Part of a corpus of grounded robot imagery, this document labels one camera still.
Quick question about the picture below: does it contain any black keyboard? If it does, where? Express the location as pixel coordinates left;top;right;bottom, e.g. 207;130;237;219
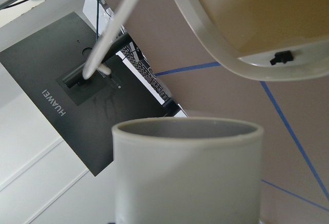
116;42;181;117

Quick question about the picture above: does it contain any white ribbed mug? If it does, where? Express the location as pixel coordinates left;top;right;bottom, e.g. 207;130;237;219
174;0;328;81

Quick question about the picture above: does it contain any black Huawei monitor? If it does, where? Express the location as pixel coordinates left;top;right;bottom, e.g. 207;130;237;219
1;13;167;175

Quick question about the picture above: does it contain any cream target cup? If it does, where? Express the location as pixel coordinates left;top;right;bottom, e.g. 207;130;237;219
112;117;264;223

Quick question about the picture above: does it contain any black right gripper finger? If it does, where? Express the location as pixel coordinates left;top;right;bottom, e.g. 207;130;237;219
270;50;294;65

